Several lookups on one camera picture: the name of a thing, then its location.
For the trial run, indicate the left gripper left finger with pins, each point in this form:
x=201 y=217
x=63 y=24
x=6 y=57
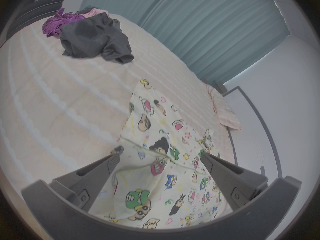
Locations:
x=85 y=181

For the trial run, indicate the pale pink striped pillow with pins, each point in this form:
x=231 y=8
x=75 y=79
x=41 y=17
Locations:
x=225 y=111

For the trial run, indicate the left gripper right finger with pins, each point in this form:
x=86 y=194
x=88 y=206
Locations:
x=232 y=181

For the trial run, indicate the white printed pyjama top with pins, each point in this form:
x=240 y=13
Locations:
x=155 y=184

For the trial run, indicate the grey bedside table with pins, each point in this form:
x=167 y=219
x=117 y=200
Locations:
x=220 y=87

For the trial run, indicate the black shirt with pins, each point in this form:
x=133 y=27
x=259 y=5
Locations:
x=87 y=39

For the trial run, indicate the bed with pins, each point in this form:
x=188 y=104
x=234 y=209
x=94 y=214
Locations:
x=62 y=96

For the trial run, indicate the purple garment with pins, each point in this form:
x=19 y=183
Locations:
x=53 y=24

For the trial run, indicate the pink garment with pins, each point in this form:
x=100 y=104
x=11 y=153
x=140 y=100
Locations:
x=93 y=12

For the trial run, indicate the blue-green curtain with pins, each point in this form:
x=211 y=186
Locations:
x=212 y=34

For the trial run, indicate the grey garment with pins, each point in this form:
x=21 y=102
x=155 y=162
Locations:
x=116 y=24

